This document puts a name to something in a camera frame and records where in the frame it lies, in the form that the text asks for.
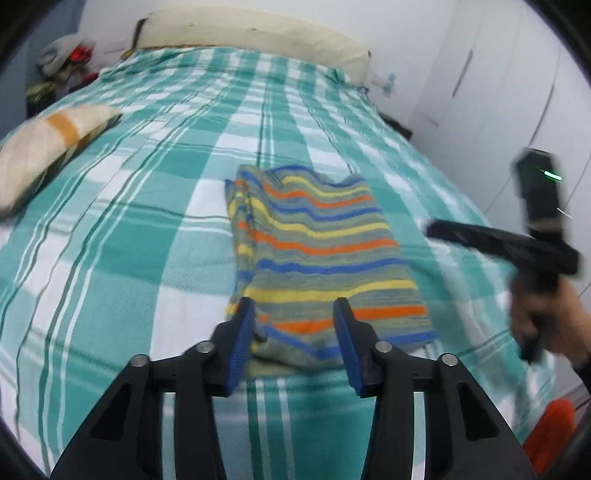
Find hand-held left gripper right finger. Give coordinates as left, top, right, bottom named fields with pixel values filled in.
left=333, top=298, right=539, bottom=480

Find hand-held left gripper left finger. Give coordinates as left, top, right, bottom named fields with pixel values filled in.
left=50, top=296, right=256, bottom=480

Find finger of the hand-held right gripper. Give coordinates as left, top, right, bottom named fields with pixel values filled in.
left=426, top=219, right=525, bottom=261

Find striped knitted sweater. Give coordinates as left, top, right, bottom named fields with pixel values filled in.
left=224, top=164, right=438, bottom=380

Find person's right forearm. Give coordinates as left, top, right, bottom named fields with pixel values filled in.
left=571, top=345, right=591, bottom=385

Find grey and red clothes pile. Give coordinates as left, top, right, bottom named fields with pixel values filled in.
left=37, top=34, right=100, bottom=88

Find person's right hand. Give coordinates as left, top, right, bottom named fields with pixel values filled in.
left=510, top=277, right=591, bottom=358

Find white wardrobe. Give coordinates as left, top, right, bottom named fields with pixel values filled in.
left=409, top=0, right=591, bottom=259

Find green white plaid blanket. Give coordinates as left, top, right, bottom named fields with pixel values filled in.
left=0, top=46, right=557, bottom=476

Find orange cloth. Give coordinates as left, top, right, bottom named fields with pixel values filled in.
left=524, top=399, right=575, bottom=474

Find cream orange-striped pillow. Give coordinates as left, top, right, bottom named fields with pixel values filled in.
left=0, top=104, right=123, bottom=217

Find cream padded headboard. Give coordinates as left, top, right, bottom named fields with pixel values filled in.
left=134, top=8, right=372, bottom=86

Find dark yellow-striped cloth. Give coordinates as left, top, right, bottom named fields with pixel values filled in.
left=25, top=82, right=63, bottom=116

